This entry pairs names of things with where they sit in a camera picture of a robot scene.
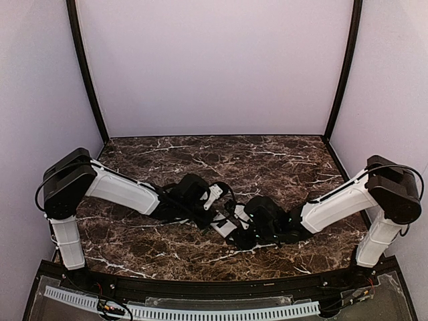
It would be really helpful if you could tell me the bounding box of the white and red remote control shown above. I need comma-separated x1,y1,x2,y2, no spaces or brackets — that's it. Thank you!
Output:
211,213,238,238

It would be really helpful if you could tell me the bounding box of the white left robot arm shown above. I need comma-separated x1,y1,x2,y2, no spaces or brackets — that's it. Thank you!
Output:
37,148,224,270

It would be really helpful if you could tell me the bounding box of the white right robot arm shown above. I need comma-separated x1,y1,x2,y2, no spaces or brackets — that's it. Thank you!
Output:
226,155,425,268

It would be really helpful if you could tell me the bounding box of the white slotted cable duct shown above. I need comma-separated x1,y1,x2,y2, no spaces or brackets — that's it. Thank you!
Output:
43,286,320,320

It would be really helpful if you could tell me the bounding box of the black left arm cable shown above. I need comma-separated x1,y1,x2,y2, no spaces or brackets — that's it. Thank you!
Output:
33,160,94,213

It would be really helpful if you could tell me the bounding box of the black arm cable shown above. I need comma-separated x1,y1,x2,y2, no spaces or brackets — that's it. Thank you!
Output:
33,160,94,213
366,163,424,201

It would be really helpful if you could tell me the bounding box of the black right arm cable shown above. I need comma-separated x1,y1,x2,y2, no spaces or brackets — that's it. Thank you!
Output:
366,163,424,201

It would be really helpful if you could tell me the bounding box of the black left corner post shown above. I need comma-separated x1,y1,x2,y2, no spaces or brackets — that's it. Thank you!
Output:
66,0,110,144

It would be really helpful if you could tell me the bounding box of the black corner post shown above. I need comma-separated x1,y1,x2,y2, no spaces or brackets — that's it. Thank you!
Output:
66,0,110,144
323,0,363,141

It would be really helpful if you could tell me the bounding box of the black right corner post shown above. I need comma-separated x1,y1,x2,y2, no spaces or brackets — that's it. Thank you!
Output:
323,0,363,141

